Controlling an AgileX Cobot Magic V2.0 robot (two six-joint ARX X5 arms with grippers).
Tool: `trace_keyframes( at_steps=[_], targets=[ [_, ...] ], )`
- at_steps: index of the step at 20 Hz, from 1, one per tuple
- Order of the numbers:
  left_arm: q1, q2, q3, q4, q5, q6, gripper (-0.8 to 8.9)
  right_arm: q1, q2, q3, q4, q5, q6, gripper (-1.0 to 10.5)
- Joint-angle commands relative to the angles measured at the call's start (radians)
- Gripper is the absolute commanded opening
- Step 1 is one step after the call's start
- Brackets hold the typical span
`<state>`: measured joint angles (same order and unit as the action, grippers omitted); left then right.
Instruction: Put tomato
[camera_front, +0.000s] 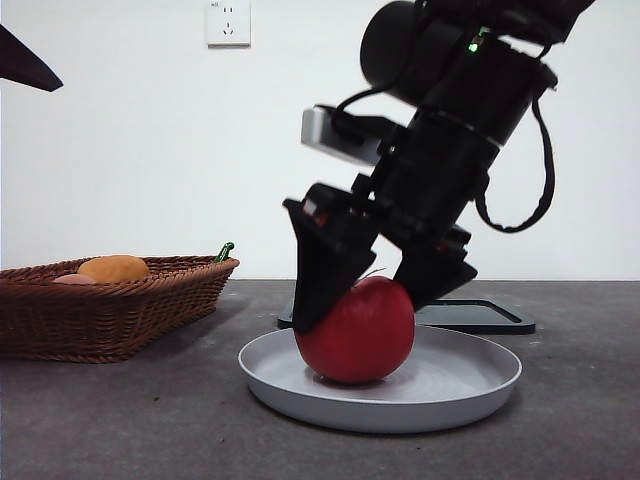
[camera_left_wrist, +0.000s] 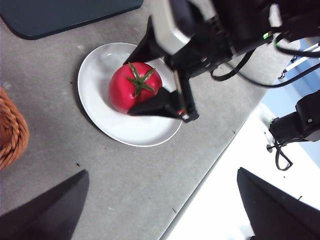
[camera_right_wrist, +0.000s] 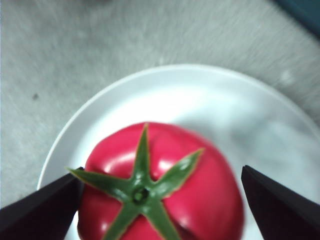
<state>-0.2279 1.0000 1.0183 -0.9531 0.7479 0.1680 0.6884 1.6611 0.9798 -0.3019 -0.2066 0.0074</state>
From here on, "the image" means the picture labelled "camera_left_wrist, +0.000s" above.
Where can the red tomato with green stem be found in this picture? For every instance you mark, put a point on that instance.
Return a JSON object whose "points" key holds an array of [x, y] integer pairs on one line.
{"points": [[122, 92]]}

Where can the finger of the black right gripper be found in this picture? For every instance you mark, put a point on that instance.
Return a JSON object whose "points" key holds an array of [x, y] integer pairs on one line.
{"points": [[147, 47], [157, 105]]}

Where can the white platform surface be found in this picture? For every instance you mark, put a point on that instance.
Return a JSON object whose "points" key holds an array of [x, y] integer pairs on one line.
{"points": [[225, 200]]}

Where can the white round plate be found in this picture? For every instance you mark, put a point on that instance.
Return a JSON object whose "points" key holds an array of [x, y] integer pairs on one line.
{"points": [[140, 130]]}

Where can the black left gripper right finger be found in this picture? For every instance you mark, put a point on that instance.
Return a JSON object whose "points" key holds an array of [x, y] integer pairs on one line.
{"points": [[280, 215]]}

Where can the pale grey camera box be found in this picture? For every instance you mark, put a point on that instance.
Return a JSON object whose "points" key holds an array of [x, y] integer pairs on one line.
{"points": [[166, 30]]}

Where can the brown wicker basket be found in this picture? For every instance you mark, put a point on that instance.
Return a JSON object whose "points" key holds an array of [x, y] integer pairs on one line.
{"points": [[12, 130]]}

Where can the dark rectangular tray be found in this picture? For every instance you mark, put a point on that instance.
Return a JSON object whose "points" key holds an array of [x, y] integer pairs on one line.
{"points": [[62, 15]]}

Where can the white metal frame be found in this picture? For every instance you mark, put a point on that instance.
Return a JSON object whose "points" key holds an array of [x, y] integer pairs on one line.
{"points": [[300, 61]]}

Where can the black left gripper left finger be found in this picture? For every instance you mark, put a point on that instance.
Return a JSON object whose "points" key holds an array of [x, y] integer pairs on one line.
{"points": [[42, 212]]}

